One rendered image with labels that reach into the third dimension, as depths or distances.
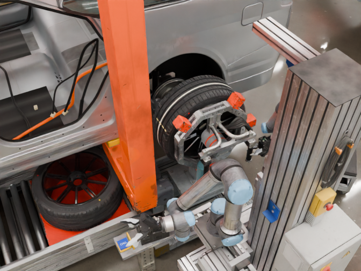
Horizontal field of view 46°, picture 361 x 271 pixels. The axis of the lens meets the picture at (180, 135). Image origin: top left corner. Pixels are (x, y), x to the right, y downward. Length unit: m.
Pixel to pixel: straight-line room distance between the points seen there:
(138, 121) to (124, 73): 0.35
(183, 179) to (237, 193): 1.58
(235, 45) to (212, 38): 0.23
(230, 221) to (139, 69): 0.88
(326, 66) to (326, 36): 4.02
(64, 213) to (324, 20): 4.26
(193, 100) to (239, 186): 0.96
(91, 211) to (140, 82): 1.24
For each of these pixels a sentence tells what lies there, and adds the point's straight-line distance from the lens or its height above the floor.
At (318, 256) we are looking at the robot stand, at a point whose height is 1.23.
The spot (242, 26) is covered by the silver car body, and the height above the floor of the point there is 1.39.
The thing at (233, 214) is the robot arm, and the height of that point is 1.22.
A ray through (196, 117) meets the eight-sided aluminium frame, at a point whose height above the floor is 1.10.
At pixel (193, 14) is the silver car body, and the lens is 2.75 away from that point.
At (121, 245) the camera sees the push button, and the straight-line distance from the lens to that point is 2.90.
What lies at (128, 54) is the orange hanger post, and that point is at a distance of 2.00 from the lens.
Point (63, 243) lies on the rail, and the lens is 3.08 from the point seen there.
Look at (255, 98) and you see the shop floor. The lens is 4.56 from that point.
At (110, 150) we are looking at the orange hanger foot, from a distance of 3.12.
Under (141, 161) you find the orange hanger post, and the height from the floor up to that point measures 1.05.
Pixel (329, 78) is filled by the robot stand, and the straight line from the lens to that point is 1.63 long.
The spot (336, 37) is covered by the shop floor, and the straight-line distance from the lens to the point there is 5.71.
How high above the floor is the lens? 3.01
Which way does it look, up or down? 47 degrees down
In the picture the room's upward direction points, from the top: straight up
